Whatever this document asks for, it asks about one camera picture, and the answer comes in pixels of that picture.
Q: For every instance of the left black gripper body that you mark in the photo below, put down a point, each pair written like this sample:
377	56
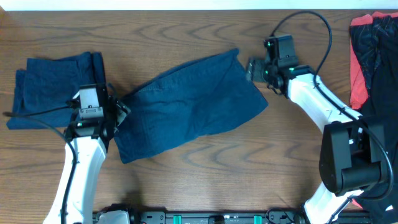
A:
116	113

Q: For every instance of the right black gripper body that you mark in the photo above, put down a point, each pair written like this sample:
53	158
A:
261	71

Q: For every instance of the blue denim shorts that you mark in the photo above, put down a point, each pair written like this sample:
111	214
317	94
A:
208	96

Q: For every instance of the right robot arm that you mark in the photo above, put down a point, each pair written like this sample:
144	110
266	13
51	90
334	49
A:
353	162

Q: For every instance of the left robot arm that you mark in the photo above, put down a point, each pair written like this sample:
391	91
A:
74	201

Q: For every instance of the folded dark blue shorts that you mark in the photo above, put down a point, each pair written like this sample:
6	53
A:
45	86

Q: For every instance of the red and black garment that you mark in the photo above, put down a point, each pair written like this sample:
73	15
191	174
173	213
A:
373	73

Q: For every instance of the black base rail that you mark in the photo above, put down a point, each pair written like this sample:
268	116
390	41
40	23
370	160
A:
120	213

